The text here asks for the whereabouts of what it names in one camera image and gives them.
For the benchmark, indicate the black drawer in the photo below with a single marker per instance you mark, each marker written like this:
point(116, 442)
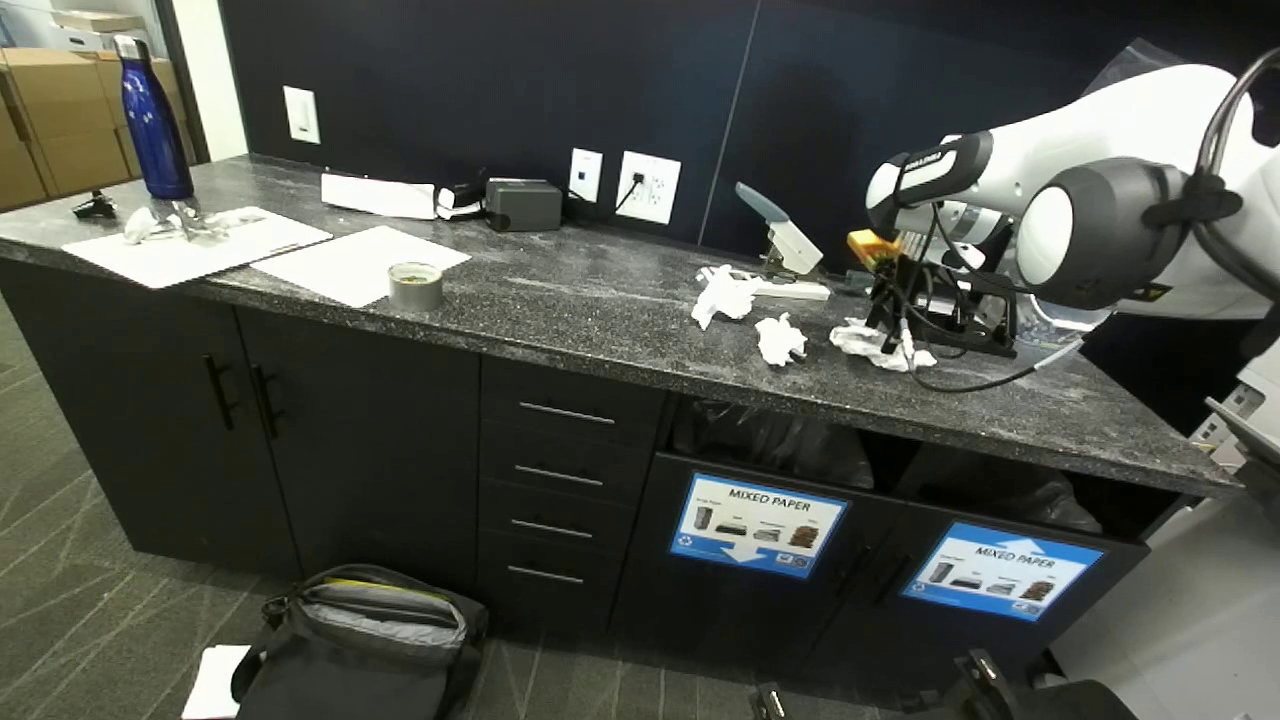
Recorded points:
point(560, 495)
point(555, 544)
point(547, 600)
point(566, 385)

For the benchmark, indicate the cardboard box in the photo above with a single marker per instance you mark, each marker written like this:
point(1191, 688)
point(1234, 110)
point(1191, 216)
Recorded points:
point(61, 123)

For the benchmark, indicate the blue water bottle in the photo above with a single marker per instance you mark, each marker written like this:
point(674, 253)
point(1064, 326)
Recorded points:
point(155, 127)

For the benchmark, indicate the small black object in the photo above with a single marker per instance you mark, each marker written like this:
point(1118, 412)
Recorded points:
point(92, 204)

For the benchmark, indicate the small white outlet plate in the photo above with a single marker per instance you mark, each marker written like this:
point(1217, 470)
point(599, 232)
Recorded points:
point(586, 175)

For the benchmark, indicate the tape roll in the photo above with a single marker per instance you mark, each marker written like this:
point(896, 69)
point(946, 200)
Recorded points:
point(417, 276)

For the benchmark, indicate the blue mixed paper sign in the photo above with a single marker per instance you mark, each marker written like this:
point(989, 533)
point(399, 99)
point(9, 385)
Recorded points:
point(758, 524)
point(1003, 570)

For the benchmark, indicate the black bin door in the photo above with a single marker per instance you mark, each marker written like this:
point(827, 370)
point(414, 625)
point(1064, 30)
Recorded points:
point(872, 641)
point(642, 586)

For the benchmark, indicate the white wall switch plate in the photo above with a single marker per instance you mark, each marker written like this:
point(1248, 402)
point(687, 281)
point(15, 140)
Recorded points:
point(300, 113)

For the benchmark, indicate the black power adapter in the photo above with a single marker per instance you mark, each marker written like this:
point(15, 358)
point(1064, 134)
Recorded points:
point(522, 200)

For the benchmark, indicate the crumpled clear plastic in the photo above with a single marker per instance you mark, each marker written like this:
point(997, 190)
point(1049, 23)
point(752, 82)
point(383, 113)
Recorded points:
point(173, 221)

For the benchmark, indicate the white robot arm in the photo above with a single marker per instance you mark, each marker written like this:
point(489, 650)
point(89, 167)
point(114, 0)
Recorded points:
point(1146, 145)

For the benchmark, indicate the grey backpack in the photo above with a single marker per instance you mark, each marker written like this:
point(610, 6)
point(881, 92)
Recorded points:
point(361, 646)

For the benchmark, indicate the large white outlet plate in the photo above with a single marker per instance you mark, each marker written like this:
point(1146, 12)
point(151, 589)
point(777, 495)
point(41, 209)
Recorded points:
point(653, 184)

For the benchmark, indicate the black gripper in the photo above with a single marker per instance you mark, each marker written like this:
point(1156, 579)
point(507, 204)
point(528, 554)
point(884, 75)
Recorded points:
point(896, 287)

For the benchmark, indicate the clear bin liner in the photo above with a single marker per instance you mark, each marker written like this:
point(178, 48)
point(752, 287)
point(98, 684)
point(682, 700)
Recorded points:
point(774, 442)
point(1003, 484)

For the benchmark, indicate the white power strip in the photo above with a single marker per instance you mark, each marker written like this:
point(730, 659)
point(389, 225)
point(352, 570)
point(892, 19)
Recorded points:
point(383, 196)

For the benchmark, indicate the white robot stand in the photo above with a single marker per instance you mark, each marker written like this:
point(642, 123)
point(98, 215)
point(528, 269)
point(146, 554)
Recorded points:
point(1203, 600)

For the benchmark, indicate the small white paper slip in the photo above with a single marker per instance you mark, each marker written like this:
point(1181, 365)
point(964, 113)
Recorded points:
point(215, 681)

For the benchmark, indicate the black cabinet door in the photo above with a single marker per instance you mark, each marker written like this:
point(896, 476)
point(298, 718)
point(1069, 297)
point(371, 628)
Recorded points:
point(374, 455)
point(135, 412)

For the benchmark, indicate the white paper piece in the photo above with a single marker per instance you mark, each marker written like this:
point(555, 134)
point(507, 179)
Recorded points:
point(863, 347)
point(783, 340)

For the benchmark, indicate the flat white paper sheet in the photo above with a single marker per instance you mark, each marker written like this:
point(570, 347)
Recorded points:
point(203, 246)
point(352, 267)

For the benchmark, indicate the crumpled white cloth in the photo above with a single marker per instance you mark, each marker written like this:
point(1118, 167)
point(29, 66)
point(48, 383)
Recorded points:
point(723, 292)

